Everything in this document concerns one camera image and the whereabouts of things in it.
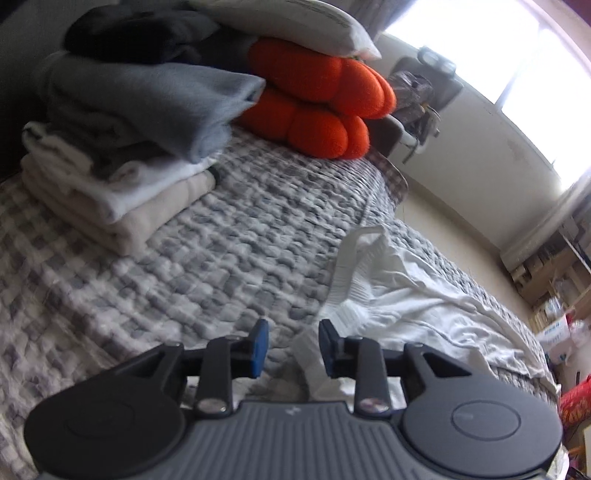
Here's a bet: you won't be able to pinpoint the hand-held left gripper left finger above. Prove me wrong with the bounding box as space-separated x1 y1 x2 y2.
111 318 271 416

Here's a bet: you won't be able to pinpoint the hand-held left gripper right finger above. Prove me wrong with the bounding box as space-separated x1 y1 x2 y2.
318 318 489 415

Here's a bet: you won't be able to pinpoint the white pants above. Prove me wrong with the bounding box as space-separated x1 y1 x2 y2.
295 225 561 407

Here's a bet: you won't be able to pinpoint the grey checked quilt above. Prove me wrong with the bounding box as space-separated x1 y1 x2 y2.
0 124 561 480

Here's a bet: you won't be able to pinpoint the beige folded garment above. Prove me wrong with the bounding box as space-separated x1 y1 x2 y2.
21 157 218 257

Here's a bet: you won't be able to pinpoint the white folded garment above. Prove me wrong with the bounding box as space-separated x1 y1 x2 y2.
22 121 218 222

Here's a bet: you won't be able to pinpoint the white cardboard box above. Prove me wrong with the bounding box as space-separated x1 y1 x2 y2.
538 314 573 365

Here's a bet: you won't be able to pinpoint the wooden shelf unit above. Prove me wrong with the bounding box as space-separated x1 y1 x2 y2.
512 217 591 333

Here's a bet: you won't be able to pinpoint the white office chair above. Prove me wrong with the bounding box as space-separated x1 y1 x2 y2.
369 46 465 164

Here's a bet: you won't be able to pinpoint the red bag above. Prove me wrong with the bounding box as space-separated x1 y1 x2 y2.
558 376 591 425

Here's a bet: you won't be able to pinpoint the clear plastic bag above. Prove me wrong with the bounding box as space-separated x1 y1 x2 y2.
570 314 591 344

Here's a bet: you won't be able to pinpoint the grey curtain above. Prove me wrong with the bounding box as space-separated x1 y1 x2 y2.
501 178 591 273
346 0 416 33

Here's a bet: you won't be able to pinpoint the orange flower cushion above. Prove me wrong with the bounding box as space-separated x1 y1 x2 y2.
235 39 398 160

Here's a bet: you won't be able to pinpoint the grey backpack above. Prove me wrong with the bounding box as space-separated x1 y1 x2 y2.
388 69 439 139

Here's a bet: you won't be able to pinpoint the grey folded garment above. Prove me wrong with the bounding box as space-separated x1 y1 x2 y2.
34 53 267 164

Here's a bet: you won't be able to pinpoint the white pillow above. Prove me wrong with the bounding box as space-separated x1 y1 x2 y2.
187 0 383 61

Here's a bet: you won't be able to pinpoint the black folded garment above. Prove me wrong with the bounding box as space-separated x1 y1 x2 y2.
64 10 259 75

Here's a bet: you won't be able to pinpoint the window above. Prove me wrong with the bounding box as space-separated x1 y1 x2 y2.
383 0 591 195

